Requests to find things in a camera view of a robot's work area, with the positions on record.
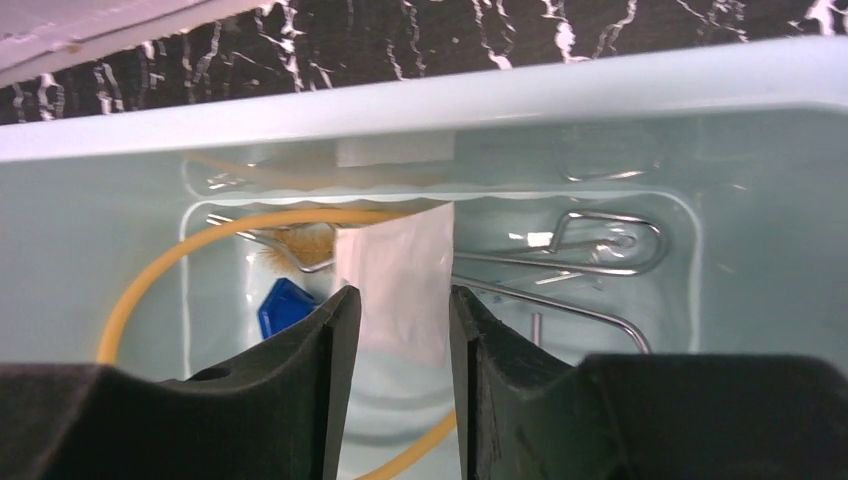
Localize graduated cylinder blue base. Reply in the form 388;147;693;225
257;278;318;340

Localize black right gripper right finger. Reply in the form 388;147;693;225
450;287;847;479

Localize small clear plastic bag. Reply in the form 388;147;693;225
334;203;455;367

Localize wooden test tube clamp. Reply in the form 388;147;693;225
257;227;336;274

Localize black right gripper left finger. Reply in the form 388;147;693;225
1;286;361;479

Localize tan rubber tubing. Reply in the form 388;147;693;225
96;208;457;479

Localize teal plastic bin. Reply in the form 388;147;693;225
1;38;847;479

